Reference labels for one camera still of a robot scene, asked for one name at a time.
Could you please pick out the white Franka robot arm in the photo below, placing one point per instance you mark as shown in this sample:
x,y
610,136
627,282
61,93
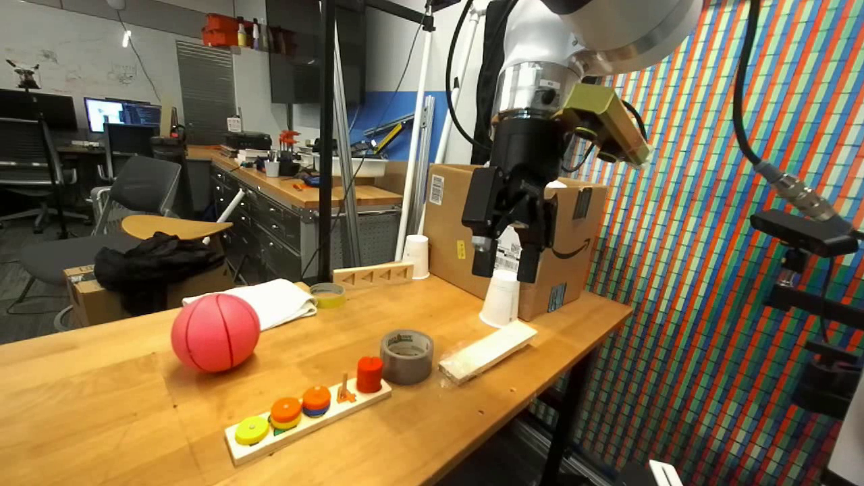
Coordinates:
x,y
610,27

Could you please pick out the black camera stand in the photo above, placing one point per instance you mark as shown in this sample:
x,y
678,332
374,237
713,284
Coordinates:
x,y
824,359

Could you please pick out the wooden workbench with drawers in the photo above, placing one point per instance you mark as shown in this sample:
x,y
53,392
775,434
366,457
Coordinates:
x,y
270,216

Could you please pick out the black tripod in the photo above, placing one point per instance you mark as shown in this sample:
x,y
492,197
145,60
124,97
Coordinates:
x,y
43,152

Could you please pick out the small wooden peg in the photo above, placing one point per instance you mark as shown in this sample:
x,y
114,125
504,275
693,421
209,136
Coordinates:
x,y
347,392

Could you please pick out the computer monitor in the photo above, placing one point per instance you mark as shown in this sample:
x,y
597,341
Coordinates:
x,y
116,113

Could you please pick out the red cylinder toy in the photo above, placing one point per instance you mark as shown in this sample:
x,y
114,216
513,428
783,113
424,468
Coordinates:
x,y
371,372

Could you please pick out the white cloth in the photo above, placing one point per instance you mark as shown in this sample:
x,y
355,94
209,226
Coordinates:
x,y
270,299

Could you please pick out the yellow-green stacking toy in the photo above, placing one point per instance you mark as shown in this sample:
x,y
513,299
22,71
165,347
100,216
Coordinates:
x,y
251,430

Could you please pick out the red container on shelf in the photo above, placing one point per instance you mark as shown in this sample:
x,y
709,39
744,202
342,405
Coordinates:
x,y
219,31

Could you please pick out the black vertical pole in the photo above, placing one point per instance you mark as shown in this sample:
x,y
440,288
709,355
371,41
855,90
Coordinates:
x,y
326,136

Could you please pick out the pink basketball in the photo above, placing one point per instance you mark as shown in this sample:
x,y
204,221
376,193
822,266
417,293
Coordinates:
x,y
218,332

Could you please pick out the wooden slotted block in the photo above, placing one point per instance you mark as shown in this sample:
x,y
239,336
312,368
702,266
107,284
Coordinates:
x,y
374,272

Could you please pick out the black office chair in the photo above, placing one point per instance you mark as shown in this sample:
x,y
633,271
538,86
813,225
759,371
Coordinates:
x,y
127,143

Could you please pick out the black stereo camera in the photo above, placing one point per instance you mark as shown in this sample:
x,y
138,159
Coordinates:
x,y
806,233

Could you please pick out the white long flat block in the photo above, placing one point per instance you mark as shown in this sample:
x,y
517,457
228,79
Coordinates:
x,y
488,351

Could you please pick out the low cardboard box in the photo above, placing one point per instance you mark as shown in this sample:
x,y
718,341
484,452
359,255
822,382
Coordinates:
x,y
84,297

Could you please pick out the large Amazon cardboard box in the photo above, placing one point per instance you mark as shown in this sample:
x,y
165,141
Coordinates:
x,y
450,244

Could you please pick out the black table leg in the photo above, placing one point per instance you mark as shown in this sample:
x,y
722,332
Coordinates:
x,y
563,421

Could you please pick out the white toy tray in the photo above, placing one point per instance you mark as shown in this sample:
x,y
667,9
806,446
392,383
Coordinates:
x,y
305,428

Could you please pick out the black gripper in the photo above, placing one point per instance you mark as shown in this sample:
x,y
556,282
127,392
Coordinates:
x,y
529,148

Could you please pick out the round wooden stool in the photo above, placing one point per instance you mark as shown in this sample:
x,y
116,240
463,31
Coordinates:
x,y
170,225

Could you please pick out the white leaning pole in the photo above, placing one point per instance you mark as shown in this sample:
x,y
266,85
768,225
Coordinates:
x,y
417,143

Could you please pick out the grey office chair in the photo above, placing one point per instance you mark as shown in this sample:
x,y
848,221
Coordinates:
x,y
145,183

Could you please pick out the black bag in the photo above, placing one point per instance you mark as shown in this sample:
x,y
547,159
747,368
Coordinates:
x,y
153,266

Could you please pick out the orange and purple stacking toy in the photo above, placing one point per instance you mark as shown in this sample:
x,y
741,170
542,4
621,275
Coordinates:
x,y
317,399

